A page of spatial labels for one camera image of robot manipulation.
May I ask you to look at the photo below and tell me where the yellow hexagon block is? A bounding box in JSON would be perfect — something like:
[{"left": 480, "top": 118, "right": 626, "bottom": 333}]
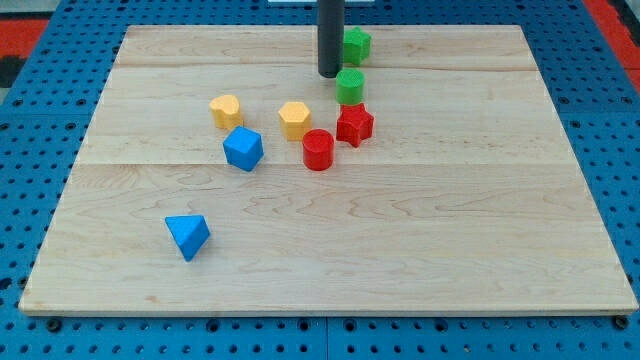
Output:
[{"left": 278, "top": 102, "right": 312, "bottom": 141}]

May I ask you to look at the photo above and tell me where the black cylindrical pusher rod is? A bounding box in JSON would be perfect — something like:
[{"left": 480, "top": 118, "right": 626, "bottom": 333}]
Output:
[{"left": 317, "top": 0, "right": 345, "bottom": 78}]

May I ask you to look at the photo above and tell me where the green star block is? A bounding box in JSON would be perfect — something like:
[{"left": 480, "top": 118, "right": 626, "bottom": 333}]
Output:
[{"left": 343, "top": 27, "right": 371, "bottom": 66}]

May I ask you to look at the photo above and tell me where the blue triangle block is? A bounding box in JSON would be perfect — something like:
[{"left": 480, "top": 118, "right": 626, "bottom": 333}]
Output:
[{"left": 165, "top": 215, "right": 211, "bottom": 262}]

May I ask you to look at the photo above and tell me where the green cylinder block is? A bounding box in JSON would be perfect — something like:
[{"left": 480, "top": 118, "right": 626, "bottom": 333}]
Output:
[{"left": 336, "top": 68, "right": 365, "bottom": 105}]

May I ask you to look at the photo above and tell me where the light wooden board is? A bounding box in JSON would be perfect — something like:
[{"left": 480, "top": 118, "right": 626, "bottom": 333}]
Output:
[{"left": 19, "top": 25, "right": 638, "bottom": 317}]

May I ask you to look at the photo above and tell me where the red cylinder block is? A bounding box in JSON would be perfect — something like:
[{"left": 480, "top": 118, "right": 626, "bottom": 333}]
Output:
[{"left": 302, "top": 129, "right": 334, "bottom": 171}]

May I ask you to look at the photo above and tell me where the blue cube block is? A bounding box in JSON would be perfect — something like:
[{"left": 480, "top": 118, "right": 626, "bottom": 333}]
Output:
[{"left": 223, "top": 126, "right": 264, "bottom": 172}]

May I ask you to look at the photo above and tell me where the red star block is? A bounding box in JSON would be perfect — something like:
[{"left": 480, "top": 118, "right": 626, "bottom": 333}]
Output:
[{"left": 336, "top": 103, "right": 374, "bottom": 148}]

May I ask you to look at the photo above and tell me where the yellow heart block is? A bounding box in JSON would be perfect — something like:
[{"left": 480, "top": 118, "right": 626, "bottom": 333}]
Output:
[{"left": 209, "top": 94, "right": 244, "bottom": 130}]

